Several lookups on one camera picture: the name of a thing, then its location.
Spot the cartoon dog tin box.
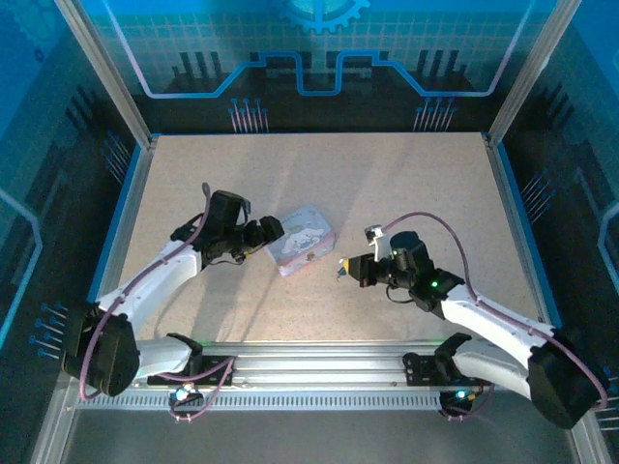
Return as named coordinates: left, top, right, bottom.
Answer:
left=263, top=205, right=338, bottom=278

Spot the lit controller module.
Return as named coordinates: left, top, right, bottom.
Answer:
left=168, top=381, right=202, bottom=405
left=438, top=389, right=478, bottom=418

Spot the blue circuit print backdrop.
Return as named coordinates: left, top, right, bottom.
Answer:
left=79, top=0, right=557, bottom=134

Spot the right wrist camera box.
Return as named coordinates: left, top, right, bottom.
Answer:
left=365, top=224, right=391, bottom=260

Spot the aluminium mounting rail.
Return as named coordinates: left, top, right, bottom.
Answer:
left=130, top=339, right=533, bottom=391

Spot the aluminium side rail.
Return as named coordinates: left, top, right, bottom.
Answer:
left=80, top=134, right=160, bottom=350
left=482, top=132, right=558, bottom=339

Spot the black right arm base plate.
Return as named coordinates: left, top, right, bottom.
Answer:
left=402, top=351, right=493, bottom=388

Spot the slotted grey cable duct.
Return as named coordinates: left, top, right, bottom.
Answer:
left=74, top=393, right=485, bottom=412

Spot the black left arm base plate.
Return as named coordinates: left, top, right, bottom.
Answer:
left=146, top=355, right=237, bottom=388

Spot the aluminium frame post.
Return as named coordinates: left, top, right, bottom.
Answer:
left=485, top=0, right=585, bottom=146
left=51, top=0, right=160, bottom=149

